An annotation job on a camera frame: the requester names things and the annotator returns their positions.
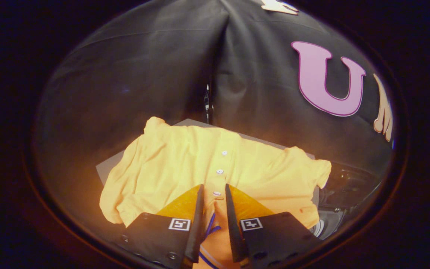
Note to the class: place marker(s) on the beige cabinet with dark side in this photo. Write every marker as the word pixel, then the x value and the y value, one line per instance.
pixel 106 167

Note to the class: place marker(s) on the black backdrop cloth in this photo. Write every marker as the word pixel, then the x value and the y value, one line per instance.
pixel 144 74

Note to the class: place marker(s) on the orange polo shirt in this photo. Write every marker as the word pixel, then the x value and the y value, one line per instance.
pixel 170 164

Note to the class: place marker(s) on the black backdrop stand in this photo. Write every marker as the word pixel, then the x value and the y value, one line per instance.
pixel 207 104

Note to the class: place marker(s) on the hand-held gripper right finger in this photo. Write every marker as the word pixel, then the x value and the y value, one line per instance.
pixel 231 224

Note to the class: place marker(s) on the grey washing machine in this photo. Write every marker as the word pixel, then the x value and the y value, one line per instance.
pixel 349 179

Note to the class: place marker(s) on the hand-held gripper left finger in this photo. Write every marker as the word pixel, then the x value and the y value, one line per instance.
pixel 196 228

